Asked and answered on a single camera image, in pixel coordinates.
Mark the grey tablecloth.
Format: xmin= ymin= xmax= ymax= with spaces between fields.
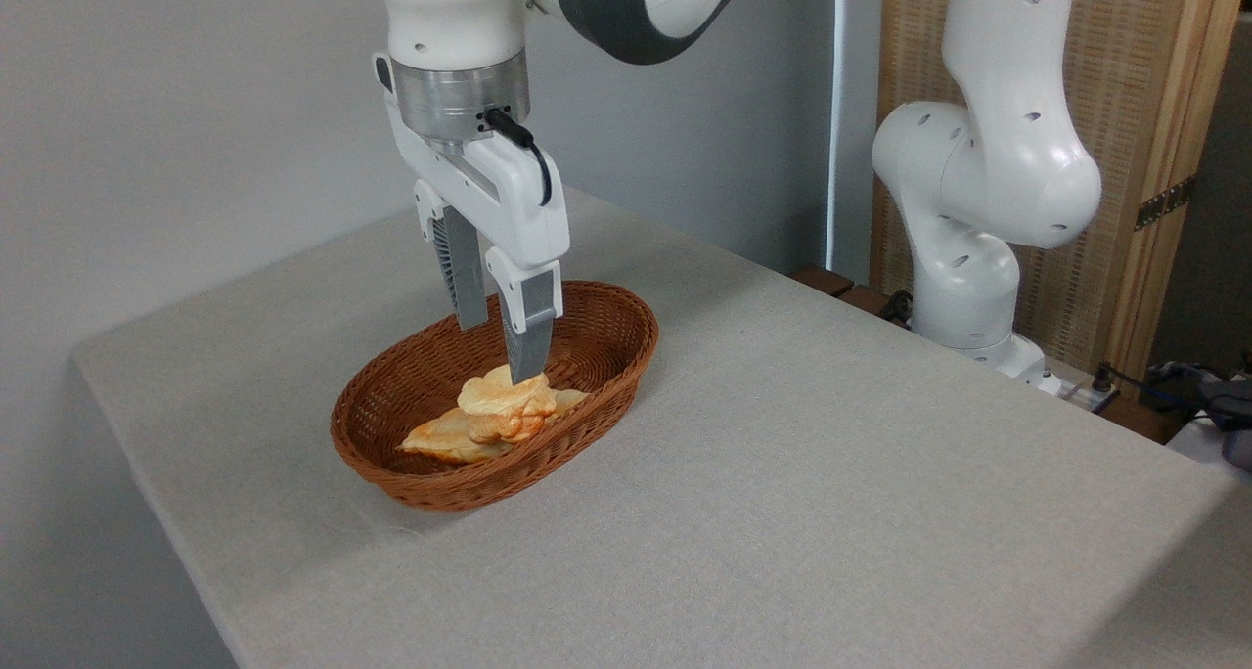
xmin=71 ymin=185 xmax=1252 ymax=669

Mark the round bread bun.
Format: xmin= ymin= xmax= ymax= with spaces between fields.
xmin=457 ymin=364 xmax=559 ymax=445

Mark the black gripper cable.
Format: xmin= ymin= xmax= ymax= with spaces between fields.
xmin=483 ymin=107 xmax=554 ymax=207

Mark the black power cable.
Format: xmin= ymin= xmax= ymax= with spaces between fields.
xmin=1091 ymin=361 xmax=1252 ymax=425

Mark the wooden rattan folding screen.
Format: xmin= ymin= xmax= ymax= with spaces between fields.
xmin=871 ymin=0 xmax=1249 ymax=377

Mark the white power strip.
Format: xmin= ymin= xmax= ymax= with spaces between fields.
xmin=1059 ymin=379 xmax=1118 ymax=413

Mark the long braided bread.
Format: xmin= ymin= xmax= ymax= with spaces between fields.
xmin=397 ymin=387 xmax=591 ymax=465

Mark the brown wicker basket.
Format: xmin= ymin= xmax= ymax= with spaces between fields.
xmin=330 ymin=280 xmax=660 ymax=512

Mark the dark wooden mounting board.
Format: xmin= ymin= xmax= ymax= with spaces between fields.
xmin=788 ymin=263 xmax=1186 ymax=446

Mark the dark metal hinge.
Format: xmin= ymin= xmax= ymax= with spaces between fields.
xmin=1135 ymin=175 xmax=1196 ymax=232

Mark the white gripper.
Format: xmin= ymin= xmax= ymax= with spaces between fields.
xmin=372 ymin=54 xmax=571 ymax=384

